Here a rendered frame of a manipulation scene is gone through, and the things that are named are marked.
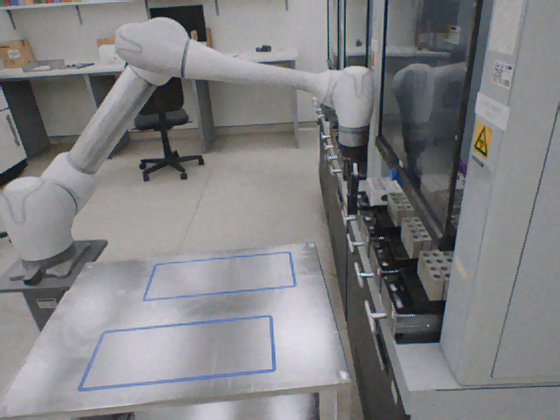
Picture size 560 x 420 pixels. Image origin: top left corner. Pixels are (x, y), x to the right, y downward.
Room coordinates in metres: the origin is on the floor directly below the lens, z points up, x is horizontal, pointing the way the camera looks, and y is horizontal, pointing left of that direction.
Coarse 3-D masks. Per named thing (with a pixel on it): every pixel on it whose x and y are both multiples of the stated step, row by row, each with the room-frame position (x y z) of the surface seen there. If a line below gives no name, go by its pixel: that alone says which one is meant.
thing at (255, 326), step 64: (192, 256) 0.90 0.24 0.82; (256, 256) 0.88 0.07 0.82; (64, 320) 0.68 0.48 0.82; (128, 320) 0.67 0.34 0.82; (192, 320) 0.66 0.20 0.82; (256, 320) 0.64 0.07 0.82; (320, 320) 0.63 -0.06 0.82; (64, 384) 0.51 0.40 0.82; (128, 384) 0.50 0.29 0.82; (192, 384) 0.50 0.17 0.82; (256, 384) 0.49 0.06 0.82; (320, 384) 0.48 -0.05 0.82
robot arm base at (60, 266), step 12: (72, 252) 1.10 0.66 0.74; (84, 252) 1.15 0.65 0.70; (24, 264) 1.04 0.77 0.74; (36, 264) 1.03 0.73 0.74; (48, 264) 1.03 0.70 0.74; (60, 264) 1.05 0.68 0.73; (72, 264) 1.07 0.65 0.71; (12, 276) 1.02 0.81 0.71; (24, 276) 1.02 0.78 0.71; (36, 276) 1.00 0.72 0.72; (48, 276) 1.02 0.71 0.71; (60, 276) 1.01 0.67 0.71
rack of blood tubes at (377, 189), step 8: (368, 184) 1.17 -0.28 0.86; (376, 184) 1.17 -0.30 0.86; (384, 184) 1.16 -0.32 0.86; (392, 184) 1.15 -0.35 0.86; (456, 184) 1.13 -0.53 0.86; (368, 192) 1.16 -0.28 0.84; (376, 192) 1.12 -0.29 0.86; (384, 192) 1.11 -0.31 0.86; (376, 200) 1.12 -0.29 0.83; (384, 200) 1.16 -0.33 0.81
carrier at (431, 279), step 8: (424, 256) 0.75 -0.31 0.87; (424, 264) 0.72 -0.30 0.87; (432, 264) 0.71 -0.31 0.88; (424, 272) 0.71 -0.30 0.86; (432, 272) 0.68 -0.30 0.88; (440, 272) 0.68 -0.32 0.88; (424, 280) 0.71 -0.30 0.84; (432, 280) 0.66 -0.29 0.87; (440, 280) 0.65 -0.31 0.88; (424, 288) 0.70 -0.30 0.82; (432, 288) 0.66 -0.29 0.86; (440, 288) 0.65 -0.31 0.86; (432, 296) 0.65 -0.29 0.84; (440, 296) 0.65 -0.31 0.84
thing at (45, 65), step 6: (42, 60) 4.47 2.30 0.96; (48, 60) 4.47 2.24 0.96; (54, 60) 4.47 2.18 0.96; (60, 60) 4.39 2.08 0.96; (24, 66) 4.17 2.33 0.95; (30, 66) 4.28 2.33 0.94; (36, 66) 4.39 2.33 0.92; (42, 66) 4.43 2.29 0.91; (48, 66) 4.39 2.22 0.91; (54, 66) 4.23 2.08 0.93; (60, 66) 4.35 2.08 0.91; (24, 72) 4.12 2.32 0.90
